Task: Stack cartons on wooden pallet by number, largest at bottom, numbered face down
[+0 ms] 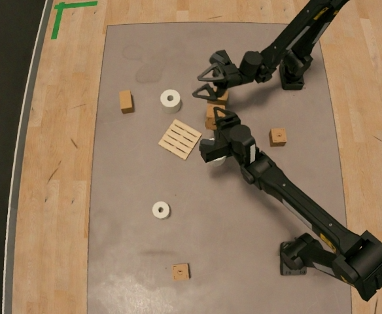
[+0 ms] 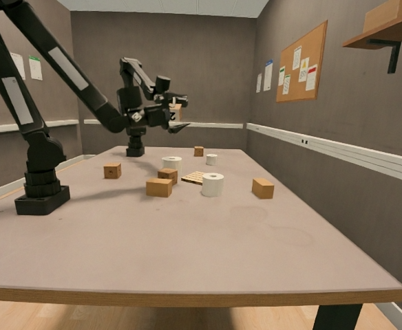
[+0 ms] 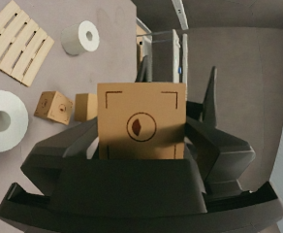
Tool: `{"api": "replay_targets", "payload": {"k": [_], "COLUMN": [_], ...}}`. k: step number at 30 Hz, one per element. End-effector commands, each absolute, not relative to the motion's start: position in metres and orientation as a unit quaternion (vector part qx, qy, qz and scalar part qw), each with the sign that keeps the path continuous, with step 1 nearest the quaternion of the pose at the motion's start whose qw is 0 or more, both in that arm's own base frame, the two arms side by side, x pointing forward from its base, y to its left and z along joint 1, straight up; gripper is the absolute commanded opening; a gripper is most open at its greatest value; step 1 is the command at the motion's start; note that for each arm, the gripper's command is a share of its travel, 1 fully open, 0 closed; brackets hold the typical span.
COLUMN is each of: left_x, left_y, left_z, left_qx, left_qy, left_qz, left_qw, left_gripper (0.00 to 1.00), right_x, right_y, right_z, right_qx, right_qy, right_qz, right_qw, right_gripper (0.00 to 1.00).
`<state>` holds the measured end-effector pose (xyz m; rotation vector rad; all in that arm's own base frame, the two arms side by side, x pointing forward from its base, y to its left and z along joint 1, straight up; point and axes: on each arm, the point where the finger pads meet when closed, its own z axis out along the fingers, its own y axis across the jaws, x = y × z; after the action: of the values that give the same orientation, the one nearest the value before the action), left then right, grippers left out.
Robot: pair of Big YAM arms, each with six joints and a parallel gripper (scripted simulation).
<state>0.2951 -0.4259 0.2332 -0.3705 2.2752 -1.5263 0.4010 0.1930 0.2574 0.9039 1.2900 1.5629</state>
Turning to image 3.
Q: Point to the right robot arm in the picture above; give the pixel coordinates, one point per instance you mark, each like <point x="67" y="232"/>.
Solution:
<point x="194" y="154"/>

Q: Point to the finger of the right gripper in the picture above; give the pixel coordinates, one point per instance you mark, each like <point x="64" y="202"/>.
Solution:
<point x="210" y="112"/>
<point x="142" y="72"/>

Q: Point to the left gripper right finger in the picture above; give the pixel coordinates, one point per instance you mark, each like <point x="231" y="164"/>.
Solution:
<point x="221" y="156"/>

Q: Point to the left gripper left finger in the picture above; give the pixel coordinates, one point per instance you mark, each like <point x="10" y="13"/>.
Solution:
<point x="71" y="143"/>

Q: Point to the small wooden pallet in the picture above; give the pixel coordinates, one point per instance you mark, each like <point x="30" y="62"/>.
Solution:
<point x="33" y="55"/>

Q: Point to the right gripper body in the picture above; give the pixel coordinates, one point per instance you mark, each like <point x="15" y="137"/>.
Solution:
<point x="195" y="110"/>

